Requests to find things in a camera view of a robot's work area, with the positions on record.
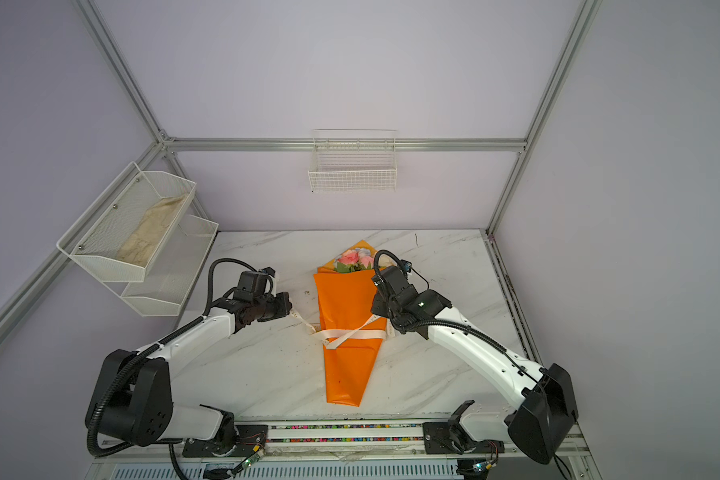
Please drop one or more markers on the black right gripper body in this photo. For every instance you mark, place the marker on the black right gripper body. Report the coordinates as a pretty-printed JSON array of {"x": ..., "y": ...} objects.
[{"x": 381, "y": 308}]

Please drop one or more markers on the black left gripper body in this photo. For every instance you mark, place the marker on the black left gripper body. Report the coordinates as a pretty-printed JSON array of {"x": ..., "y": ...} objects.
[{"x": 272, "y": 308}]

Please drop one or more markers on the orange wrapping paper sheet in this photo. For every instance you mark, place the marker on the orange wrapping paper sheet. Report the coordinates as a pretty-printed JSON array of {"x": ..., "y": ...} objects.
[{"x": 344, "y": 302}]

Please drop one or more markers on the cream printed ribbon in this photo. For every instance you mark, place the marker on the cream printed ribbon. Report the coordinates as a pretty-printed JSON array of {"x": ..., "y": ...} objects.
[{"x": 332, "y": 339}]

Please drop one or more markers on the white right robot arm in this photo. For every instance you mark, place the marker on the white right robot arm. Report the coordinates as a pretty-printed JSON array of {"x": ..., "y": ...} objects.
[{"x": 543, "y": 402}]

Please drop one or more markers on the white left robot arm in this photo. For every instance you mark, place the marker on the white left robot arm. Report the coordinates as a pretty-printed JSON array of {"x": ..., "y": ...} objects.
[{"x": 133, "y": 405}]

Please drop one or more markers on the lower white mesh shelf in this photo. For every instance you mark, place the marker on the lower white mesh shelf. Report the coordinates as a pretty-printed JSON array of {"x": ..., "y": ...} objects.
[{"x": 176, "y": 268}]

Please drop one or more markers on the white mesh shelf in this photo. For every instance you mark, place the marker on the white mesh shelf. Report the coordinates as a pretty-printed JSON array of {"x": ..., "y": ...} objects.
[
  {"x": 176, "y": 268},
  {"x": 96, "y": 237}
]

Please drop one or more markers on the beige cloth glove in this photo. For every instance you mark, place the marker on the beige cloth glove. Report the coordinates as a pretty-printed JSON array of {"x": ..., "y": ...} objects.
[{"x": 143, "y": 242}]

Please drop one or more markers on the upper white mesh shelf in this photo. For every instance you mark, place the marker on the upper white mesh shelf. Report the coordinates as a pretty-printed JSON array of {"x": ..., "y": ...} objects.
[{"x": 96, "y": 237}]

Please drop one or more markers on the white wire wall basket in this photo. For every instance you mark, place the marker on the white wire wall basket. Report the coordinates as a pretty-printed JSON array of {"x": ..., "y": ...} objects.
[{"x": 353, "y": 171}]

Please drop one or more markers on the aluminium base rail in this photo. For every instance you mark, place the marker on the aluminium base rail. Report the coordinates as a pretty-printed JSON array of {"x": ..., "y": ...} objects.
[{"x": 363, "y": 449}]

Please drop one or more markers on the aluminium frame crossbar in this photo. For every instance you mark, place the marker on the aluminium frame crossbar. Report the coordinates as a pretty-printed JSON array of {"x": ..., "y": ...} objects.
[{"x": 309, "y": 144}]

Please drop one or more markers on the aluminium frame post right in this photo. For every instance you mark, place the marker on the aluminium frame post right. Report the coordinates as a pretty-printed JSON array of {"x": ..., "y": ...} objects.
[{"x": 583, "y": 20}]

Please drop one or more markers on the aluminium frame post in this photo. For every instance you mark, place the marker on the aluminium frame post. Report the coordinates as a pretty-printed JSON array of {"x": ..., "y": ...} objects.
[
  {"x": 105, "y": 42},
  {"x": 583, "y": 20}
]

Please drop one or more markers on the aluminium frame post left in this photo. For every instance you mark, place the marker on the aluminium frame post left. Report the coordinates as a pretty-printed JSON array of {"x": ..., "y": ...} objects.
[{"x": 105, "y": 42}]

